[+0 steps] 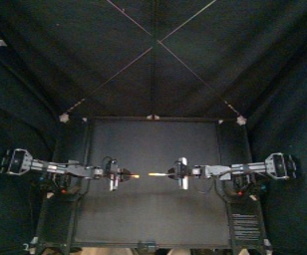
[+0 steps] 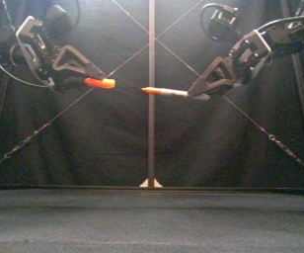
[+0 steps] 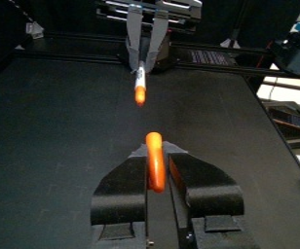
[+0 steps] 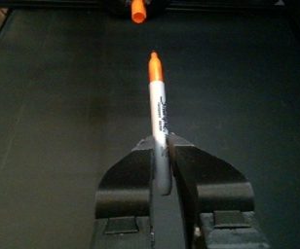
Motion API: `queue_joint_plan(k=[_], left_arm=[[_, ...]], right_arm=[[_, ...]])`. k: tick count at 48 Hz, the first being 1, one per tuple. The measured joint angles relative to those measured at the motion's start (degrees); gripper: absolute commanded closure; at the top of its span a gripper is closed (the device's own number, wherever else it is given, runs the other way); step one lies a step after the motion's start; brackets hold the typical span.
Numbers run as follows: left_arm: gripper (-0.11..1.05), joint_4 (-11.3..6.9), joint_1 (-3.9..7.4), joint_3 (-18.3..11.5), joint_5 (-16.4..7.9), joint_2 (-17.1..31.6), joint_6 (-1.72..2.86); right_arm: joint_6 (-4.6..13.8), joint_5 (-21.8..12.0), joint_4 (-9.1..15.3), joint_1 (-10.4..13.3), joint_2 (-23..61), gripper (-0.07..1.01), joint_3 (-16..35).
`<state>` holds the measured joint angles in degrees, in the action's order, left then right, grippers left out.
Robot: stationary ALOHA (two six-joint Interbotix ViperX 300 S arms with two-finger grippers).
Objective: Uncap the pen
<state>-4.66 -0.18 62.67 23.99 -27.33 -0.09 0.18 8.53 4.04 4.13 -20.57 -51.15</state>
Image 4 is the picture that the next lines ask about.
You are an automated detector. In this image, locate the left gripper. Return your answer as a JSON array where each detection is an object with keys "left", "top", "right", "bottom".
[{"left": 106, "top": 0, "right": 173, "bottom": 18}]

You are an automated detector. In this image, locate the grey marker pen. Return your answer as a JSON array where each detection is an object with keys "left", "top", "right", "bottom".
[{"left": 148, "top": 50, "right": 174, "bottom": 196}]

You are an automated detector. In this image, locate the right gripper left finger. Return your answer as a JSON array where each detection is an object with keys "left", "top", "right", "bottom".
[{"left": 89, "top": 135, "right": 157, "bottom": 249}]

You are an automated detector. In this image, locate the orange pen cap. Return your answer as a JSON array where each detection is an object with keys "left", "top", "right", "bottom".
[{"left": 129, "top": 0, "right": 149, "bottom": 25}]

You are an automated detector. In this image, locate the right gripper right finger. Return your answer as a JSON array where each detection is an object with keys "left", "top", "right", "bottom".
[{"left": 166, "top": 132, "right": 273, "bottom": 249}]

